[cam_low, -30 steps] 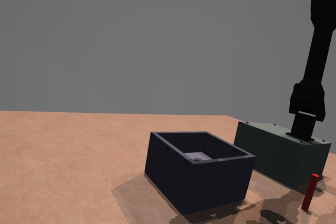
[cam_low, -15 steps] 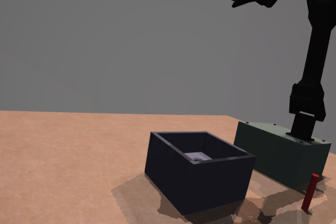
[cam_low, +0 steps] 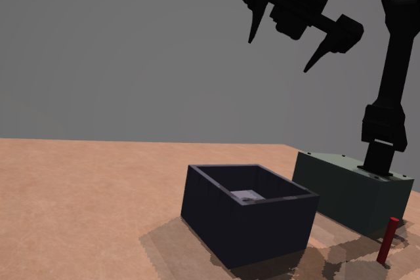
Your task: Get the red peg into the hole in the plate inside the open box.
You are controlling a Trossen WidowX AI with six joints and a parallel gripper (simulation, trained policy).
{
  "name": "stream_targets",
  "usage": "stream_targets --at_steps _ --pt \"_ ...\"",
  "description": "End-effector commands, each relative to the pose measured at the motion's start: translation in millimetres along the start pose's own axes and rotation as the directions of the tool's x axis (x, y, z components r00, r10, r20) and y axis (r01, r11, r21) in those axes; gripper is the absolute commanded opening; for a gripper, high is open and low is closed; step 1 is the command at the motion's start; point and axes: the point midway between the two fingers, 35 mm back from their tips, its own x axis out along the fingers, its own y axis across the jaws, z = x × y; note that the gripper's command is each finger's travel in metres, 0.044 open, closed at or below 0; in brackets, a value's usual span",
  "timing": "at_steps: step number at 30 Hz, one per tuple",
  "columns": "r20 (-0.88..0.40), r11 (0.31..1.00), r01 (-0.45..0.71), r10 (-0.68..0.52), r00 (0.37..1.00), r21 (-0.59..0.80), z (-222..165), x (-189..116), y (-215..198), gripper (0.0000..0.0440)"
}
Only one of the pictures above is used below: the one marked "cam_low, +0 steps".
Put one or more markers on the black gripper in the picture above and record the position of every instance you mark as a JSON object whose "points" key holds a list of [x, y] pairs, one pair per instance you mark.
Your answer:
{"points": [[341, 35]]}

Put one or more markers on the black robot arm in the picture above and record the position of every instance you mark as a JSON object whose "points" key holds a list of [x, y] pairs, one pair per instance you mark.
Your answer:
{"points": [[383, 119]]}

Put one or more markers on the dark red cylindrical peg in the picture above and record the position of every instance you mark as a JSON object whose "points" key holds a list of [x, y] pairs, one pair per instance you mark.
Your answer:
{"points": [[387, 240]]}

